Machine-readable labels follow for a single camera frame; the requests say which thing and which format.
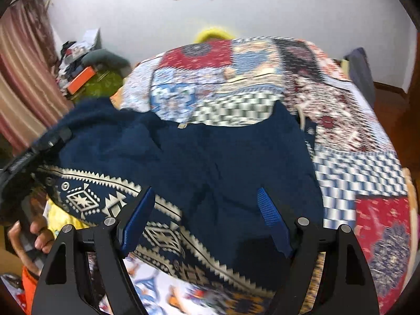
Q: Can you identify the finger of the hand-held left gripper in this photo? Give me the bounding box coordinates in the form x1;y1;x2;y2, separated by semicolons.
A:
31;126;73;159

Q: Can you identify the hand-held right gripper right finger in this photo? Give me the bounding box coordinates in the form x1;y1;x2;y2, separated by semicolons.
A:
258;187;381;315

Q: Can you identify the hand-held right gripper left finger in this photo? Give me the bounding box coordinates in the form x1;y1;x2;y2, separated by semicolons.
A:
31;186;156;315

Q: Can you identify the navy patterned sweater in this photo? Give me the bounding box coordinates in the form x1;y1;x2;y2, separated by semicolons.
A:
34;97;325;301

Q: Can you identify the person's left hand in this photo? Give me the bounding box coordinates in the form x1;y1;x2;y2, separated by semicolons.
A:
7;215;56;271

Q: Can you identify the orange box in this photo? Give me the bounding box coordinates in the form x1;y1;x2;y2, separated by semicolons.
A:
67;66;98;94

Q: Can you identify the striped reddish curtain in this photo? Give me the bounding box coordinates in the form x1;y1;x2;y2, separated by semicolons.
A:
0;0;75;154

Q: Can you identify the pile of assorted clutter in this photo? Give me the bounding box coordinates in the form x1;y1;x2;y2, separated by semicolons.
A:
56;28;103;86

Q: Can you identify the grey pillow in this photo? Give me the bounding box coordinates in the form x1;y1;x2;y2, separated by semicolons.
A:
80;49;132;70

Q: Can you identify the tan fleece blanket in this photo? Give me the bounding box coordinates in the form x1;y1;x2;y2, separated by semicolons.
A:
402;167;415;201

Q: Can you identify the patchwork printed blanket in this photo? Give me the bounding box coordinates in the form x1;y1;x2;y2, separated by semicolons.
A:
98;36;413;315

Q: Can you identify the grey bag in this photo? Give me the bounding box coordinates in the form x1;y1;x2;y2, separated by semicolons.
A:
341;48;376;106

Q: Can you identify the yellow round cushion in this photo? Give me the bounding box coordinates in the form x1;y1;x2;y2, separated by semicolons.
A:
193;28;234;44

